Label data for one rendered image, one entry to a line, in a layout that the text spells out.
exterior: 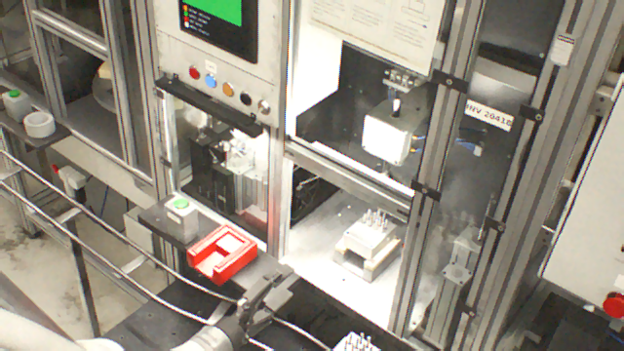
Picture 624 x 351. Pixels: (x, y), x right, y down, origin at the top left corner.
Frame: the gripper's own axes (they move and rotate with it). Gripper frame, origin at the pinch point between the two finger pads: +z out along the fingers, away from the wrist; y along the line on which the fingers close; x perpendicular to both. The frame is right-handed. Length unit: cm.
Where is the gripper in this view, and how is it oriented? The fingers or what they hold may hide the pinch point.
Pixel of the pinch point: (282, 286)
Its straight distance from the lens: 152.3
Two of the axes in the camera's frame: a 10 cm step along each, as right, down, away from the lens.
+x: -7.8, -4.2, 4.6
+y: 0.6, -7.8, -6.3
